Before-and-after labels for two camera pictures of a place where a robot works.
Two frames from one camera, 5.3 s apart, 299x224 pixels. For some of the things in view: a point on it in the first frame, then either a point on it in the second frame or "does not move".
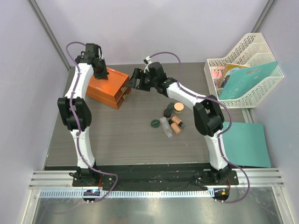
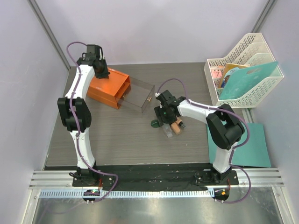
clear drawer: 122,89 to 138,93
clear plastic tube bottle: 166,127 does not move
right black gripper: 138,74 to 162,119
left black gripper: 100,73 does not move
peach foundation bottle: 175,128 does not move
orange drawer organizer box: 112,91 does not move
